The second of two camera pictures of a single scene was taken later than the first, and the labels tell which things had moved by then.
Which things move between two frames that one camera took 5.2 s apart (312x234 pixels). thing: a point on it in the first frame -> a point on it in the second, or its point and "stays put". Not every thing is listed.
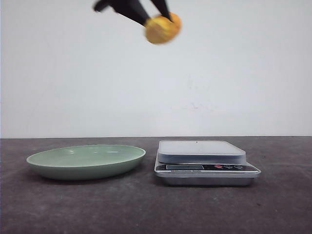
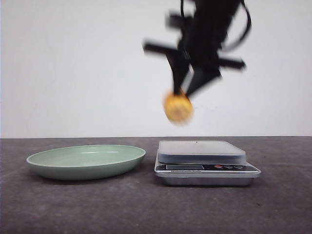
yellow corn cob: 160,29 -> 178,108
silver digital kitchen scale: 203,163 stays put
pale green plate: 85,163 stays put
